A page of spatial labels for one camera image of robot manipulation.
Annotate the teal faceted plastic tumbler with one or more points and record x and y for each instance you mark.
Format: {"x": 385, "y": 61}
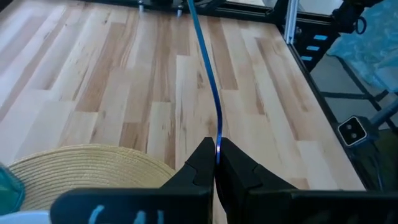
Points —
{"x": 9, "y": 189}

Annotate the grey metal bar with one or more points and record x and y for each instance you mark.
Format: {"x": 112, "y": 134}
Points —
{"x": 385, "y": 113}

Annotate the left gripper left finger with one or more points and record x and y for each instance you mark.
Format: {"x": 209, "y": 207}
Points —
{"x": 199, "y": 174}

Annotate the black box with blue labels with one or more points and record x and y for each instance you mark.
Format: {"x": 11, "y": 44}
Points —
{"x": 329, "y": 46}

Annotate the silver aluminium extrusion post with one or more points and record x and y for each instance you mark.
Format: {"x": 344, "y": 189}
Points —
{"x": 291, "y": 21}

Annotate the pale teal plastic sheet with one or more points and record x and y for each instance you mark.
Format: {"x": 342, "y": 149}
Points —
{"x": 373, "y": 46}

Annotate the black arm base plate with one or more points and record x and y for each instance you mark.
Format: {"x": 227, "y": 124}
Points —
{"x": 161, "y": 2}

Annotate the iridescent metal fork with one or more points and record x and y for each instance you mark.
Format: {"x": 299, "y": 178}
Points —
{"x": 219, "y": 133}

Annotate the round woven straw placemat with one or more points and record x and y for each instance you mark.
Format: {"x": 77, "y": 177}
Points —
{"x": 93, "y": 168}

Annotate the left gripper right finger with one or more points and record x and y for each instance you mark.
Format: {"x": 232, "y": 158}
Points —
{"x": 236, "y": 177}

